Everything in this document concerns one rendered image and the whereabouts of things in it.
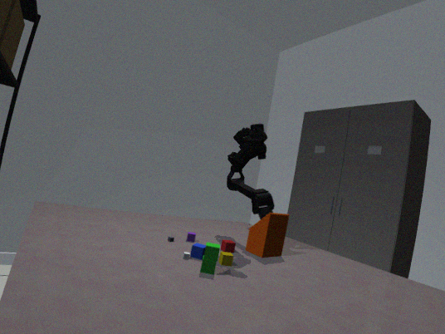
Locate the blue block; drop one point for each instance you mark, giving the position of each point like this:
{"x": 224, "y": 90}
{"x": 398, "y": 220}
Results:
{"x": 197, "y": 251}

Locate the yellow cube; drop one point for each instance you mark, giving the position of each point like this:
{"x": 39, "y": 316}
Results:
{"x": 226, "y": 258}

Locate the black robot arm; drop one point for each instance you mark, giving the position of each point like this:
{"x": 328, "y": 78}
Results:
{"x": 259, "y": 197}

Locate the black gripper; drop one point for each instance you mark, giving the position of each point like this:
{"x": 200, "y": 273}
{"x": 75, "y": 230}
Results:
{"x": 252, "y": 147}

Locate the green block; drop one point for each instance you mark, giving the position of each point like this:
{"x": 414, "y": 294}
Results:
{"x": 211, "y": 252}
{"x": 208, "y": 266}

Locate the purple cube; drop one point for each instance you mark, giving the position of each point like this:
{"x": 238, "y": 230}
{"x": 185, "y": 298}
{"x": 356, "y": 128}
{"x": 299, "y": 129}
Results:
{"x": 191, "y": 237}

